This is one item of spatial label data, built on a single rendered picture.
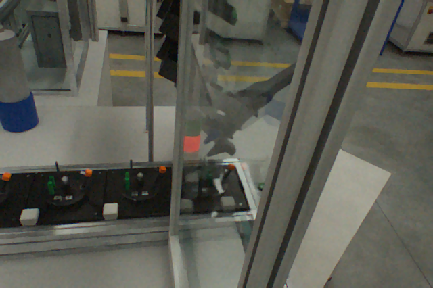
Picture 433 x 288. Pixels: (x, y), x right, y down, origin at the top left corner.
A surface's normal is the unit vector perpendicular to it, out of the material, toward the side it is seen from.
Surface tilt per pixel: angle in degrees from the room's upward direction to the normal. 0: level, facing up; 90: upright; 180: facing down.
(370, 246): 0
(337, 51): 90
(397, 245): 0
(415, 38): 90
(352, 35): 90
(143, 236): 90
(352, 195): 0
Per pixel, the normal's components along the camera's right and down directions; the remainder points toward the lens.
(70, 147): 0.11, -0.79
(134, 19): 0.11, 0.62
